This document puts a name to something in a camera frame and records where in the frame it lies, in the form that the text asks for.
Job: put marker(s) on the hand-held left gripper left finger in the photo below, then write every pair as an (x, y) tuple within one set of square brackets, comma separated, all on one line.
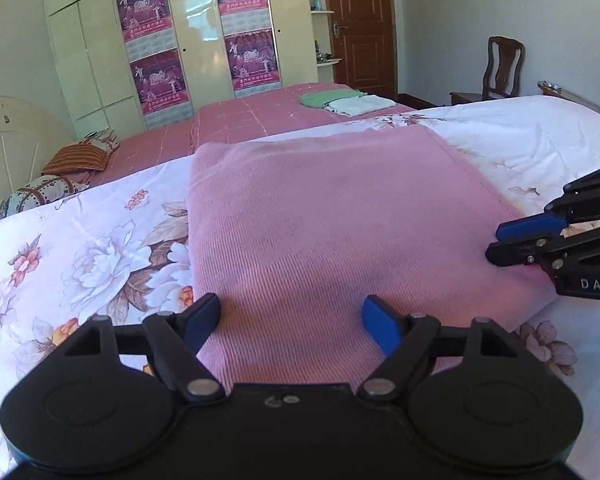
[(205, 317)]

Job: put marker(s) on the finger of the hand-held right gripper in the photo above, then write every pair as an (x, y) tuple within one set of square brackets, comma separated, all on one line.
[(515, 253), (522, 227)]

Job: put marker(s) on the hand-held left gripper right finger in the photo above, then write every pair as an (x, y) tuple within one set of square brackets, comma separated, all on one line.
[(380, 325)]

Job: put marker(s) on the pink knit sweater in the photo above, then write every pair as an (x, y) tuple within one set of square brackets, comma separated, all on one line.
[(330, 220)]

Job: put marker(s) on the white floral quilt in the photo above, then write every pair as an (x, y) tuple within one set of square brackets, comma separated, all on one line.
[(80, 260)]

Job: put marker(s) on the wooden bed footboard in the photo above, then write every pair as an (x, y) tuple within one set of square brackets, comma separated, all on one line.
[(580, 100)]

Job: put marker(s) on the dark wooden chair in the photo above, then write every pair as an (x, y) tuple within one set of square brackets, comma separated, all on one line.
[(500, 67)]

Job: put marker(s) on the pink checked bedsheet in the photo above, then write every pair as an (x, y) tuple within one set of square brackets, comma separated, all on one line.
[(240, 120)]

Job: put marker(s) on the folded white cloth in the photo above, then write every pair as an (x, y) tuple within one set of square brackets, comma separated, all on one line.
[(362, 105)]

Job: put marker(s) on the floral pillow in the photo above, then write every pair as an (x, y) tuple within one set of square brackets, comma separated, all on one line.
[(102, 140)]

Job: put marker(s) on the orange striped pillow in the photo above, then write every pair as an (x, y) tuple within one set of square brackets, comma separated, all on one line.
[(75, 159)]

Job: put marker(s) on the teal patterned pillow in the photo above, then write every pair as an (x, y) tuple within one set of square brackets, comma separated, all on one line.
[(40, 192)]

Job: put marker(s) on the folded green cloth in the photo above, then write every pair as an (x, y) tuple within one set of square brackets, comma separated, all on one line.
[(325, 97)]

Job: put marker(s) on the brown wooden door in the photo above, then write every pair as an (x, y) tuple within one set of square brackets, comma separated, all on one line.
[(365, 35)]

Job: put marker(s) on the cream wooden headboard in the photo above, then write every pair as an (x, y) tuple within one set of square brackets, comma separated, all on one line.
[(10, 145)]

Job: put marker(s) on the cream corner shelf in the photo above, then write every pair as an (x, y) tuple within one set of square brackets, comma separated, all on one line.
[(322, 35)]

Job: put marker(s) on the cream wardrobe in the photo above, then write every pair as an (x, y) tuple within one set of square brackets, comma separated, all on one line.
[(195, 35)]

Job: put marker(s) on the blue bottle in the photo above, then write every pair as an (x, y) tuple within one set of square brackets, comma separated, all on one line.
[(316, 2)]

